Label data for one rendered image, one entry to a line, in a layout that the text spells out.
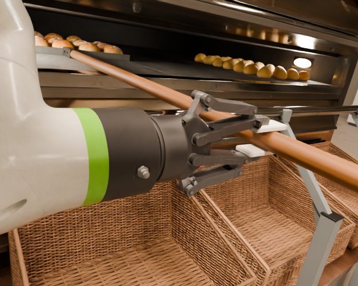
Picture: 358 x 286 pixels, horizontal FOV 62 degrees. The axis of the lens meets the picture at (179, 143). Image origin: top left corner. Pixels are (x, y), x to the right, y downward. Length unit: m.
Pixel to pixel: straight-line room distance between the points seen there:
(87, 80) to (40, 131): 0.68
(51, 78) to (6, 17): 0.61
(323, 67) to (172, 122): 1.83
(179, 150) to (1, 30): 0.18
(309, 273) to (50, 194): 0.80
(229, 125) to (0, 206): 0.26
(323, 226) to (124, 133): 0.69
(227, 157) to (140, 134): 0.16
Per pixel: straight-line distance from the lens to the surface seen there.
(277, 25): 1.16
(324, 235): 0.88
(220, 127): 0.37
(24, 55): 0.30
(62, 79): 0.90
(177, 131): 0.31
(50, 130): 0.25
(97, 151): 0.26
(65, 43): 1.34
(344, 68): 2.05
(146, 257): 1.12
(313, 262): 0.93
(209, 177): 0.40
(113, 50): 1.40
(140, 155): 0.27
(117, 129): 0.27
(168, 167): 0.31
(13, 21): 0.30
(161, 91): 0.65
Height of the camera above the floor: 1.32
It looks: 19 degrees down
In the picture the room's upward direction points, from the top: 9 degrees clockwise
